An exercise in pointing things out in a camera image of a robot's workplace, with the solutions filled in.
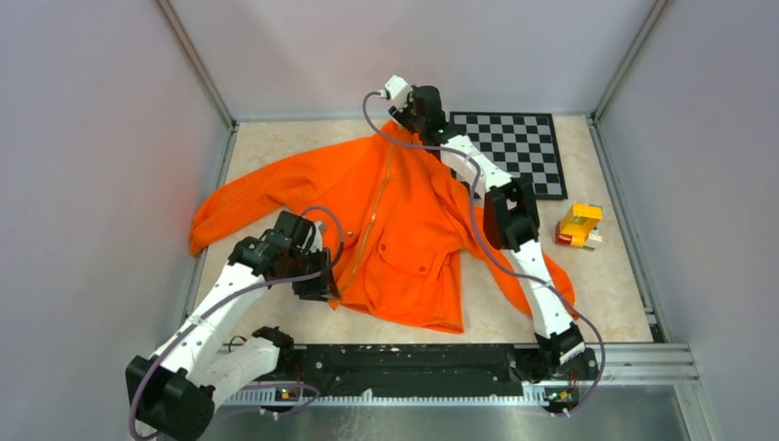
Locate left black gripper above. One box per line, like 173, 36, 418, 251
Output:
286, 245, 341, 302

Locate orange zip jacket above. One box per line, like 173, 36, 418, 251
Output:
188, 120, 576, 334

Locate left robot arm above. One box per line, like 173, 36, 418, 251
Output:
125, 208, 345, 440

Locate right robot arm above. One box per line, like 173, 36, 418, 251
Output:
384, 83, 589, 379

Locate black white checkerboard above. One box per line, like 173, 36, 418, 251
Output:
449, 111, 568, 200

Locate yellow red toy blocks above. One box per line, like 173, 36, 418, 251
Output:
554, 204, 603, 251

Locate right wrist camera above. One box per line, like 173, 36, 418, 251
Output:
378, 75, 414, 111

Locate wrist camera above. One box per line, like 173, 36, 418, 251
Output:
306, 221, 326, 253
378, 75, 414, 111

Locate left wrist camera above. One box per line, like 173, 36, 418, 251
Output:
306, 221, 326, 253

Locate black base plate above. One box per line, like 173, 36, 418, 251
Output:
271, 344, 597, 398

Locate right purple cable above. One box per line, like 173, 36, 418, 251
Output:
362, 91, 606, 418

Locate aluminium front rail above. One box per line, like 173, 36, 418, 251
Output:
145, 344, 701, 410

